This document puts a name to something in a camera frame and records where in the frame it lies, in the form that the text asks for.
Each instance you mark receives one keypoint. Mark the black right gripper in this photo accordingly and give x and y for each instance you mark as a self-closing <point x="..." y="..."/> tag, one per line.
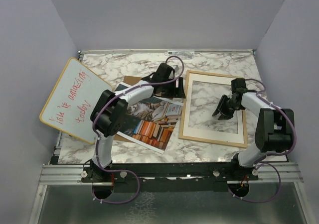
<point x="226" y="115"/>

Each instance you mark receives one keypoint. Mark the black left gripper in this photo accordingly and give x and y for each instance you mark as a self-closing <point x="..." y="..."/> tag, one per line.
<point x="176" y="92"/>

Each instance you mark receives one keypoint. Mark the clear acrylic frame sheet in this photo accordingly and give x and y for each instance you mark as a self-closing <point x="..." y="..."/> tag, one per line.
<point x="204" y="100"/>

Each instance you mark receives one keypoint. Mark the light wooden picture frame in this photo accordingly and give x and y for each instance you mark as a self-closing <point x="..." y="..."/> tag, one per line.
<point x="239" y="139"/>

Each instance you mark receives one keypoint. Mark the white mat passe-partout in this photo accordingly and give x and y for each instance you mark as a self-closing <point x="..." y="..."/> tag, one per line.
<point x="203" y="92"/>

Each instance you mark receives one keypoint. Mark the cat and books photo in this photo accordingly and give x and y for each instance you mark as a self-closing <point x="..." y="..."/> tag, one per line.
<point x="151" y="122"/>

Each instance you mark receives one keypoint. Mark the brown frame backing board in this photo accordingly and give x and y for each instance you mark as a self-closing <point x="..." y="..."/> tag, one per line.
<point x="129" y="80"/>

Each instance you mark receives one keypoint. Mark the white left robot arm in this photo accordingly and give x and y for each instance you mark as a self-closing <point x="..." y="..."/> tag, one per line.
<point x="108" y="115"/>

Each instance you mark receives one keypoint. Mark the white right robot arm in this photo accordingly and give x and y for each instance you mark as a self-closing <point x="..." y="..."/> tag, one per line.
<point x="275" y="133"/>

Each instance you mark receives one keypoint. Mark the white sticker label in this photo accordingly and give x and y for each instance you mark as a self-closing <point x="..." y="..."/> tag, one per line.
<point x="183" y="54"/>

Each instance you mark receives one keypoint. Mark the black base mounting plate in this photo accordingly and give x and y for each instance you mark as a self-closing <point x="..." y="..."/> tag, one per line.
<point x="167" y="177"/>

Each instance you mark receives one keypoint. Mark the yellow-rimmed whiteboard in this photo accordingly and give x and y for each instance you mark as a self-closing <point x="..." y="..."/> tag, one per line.
<point x="72" y="100"/>

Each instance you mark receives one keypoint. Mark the aluminium back rail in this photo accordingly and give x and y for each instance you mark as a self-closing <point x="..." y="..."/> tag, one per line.
<point x="135" y="51"/>

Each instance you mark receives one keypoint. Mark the aluminium rail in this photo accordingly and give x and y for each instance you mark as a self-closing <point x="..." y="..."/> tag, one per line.
<point x="135" y="51"/>
<point x="71" y="174"/>

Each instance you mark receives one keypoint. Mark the aluminium front rail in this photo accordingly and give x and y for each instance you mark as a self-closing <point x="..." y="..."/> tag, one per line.
<point x="71" y="174"/>

